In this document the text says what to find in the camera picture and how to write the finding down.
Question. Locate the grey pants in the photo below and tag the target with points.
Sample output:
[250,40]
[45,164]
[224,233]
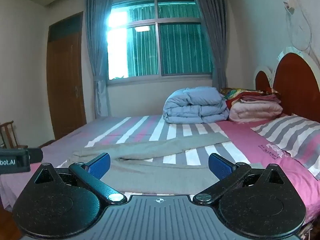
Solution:
[155,148]

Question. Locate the striped pillow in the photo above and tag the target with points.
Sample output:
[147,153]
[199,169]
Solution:
[290,132]

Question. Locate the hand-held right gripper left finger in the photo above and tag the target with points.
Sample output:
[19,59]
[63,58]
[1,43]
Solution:
[99,167]

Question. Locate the folded pink blanket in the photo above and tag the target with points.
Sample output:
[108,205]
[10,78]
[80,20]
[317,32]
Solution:
[255,111]

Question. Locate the folded dusty red cloth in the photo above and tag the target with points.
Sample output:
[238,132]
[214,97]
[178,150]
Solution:
[260,98]

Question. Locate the white wall socket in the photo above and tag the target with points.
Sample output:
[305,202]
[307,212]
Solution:
[289,5]

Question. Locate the wooden chair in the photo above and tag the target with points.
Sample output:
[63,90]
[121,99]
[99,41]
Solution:
[8,133]

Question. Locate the red and white headboard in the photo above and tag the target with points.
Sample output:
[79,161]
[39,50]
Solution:
[297,85]

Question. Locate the folded light blue duvet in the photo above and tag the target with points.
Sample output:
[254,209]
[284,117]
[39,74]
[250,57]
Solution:
[195,105]

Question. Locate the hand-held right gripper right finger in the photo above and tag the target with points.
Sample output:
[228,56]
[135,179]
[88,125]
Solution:
[220,167]

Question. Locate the colourful patterned blanket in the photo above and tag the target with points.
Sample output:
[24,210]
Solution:
[231,92]

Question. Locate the blue-grey curtain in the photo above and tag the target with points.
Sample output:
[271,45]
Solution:
[213,35]
[98,55]

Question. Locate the bed with striped pink sheet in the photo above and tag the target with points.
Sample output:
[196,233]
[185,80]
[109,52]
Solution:
[250,140]

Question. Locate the brown wooden door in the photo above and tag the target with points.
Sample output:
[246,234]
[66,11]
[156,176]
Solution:
[66,80]

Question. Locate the window with green awning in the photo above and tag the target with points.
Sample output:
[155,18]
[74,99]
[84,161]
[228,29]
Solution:
[160,47]

